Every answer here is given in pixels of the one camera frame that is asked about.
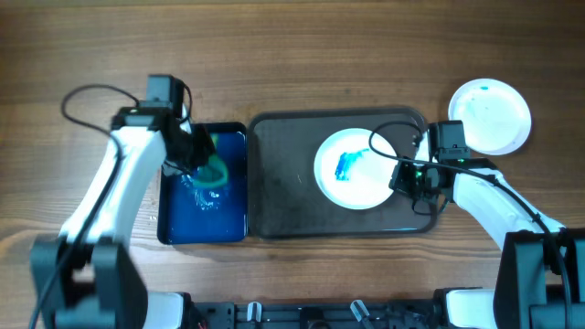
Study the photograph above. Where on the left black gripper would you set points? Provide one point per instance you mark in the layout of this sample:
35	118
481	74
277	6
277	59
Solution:
201	139

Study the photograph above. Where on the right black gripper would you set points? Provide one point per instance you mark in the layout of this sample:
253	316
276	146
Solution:
401	178

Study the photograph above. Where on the green sponge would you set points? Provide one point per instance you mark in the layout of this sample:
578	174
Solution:
214	172

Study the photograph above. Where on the white plate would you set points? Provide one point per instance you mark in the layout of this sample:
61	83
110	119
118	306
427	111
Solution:
353	168
496	118

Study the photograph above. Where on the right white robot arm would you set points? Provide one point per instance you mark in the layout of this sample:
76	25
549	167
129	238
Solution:
540	283

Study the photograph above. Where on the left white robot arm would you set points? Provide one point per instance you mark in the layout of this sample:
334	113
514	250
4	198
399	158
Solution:
85	277

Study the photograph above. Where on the blue water tray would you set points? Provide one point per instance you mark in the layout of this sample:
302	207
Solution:
191	211

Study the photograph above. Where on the dark brown serving tray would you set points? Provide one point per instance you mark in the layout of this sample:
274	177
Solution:
284	200

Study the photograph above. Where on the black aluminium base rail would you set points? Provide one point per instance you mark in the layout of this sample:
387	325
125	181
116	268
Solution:
395	314

